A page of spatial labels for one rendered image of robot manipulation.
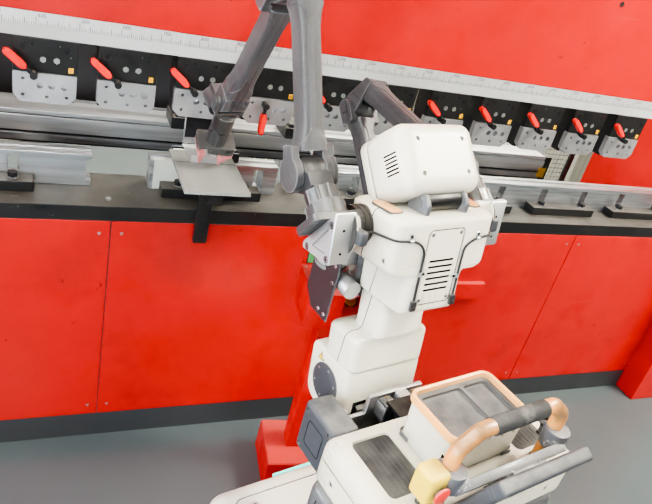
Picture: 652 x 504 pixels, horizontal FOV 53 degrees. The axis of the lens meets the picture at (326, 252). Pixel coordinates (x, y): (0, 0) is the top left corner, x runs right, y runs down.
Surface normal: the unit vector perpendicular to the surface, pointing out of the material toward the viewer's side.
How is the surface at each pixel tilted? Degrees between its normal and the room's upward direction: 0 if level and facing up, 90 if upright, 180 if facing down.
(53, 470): 0
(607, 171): 90
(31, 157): 90
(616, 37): 90
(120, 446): 0
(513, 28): 90
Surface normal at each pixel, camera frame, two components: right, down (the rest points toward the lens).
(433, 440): -0.83, 0.13
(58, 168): 0.34, 0.53
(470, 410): 0.22, -0.85
